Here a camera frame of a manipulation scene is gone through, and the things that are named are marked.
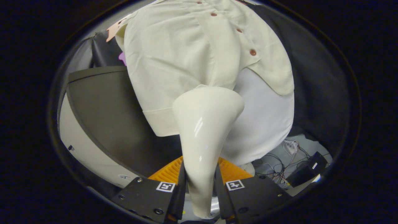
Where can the black power box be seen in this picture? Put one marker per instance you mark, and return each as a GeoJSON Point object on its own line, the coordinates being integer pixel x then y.
{"type": "Point", "coordinates": [306, 169]}

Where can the cream button-up shirt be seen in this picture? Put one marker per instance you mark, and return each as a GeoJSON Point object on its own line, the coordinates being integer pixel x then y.
{"type": "Point", "coordinates": [174, 56]}

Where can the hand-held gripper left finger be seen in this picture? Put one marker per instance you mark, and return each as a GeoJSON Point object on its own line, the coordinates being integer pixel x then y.
{"type": "Point", "coordinates": [179, 202]}

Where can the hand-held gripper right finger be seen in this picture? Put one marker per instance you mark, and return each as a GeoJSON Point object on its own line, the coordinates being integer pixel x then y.
{"type": "Point", "coordinates": [222, 199]}

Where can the white mannequin torso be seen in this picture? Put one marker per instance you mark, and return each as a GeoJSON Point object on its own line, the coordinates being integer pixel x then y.
{"type": "Point", "coordinates": [264, 121]}

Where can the black backdrop cloth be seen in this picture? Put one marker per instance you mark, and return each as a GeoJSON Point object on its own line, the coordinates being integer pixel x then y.
{"type": "Point", "coordinates": [320, 93]}

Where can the grey cabinet with drawers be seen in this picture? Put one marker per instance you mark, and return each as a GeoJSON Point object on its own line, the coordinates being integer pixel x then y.
{"type": "Point", "coordinates": [108, 112]}

